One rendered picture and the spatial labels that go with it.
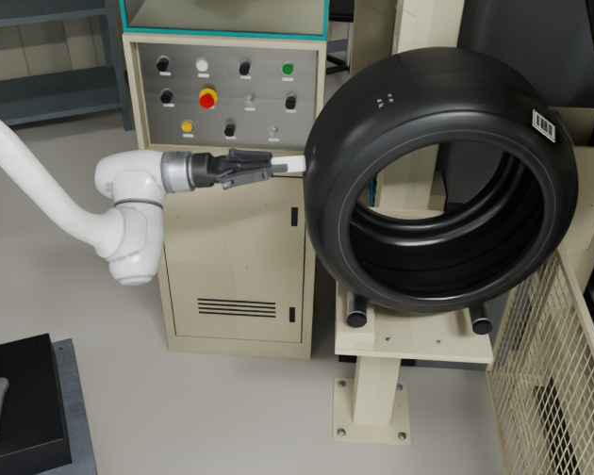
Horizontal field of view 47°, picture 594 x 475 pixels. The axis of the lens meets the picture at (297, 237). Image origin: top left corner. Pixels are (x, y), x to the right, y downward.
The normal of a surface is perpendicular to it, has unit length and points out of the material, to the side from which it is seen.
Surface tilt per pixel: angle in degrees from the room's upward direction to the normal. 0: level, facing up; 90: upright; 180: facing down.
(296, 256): 90
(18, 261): 0
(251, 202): 90
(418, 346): 0
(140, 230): 49
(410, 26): 90
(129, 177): 40
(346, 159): 64
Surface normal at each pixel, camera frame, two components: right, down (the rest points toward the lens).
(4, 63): 0.36, 0.59
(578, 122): -0.06, 0.63
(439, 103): -0.11, -0.18
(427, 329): 0.02, -0.77
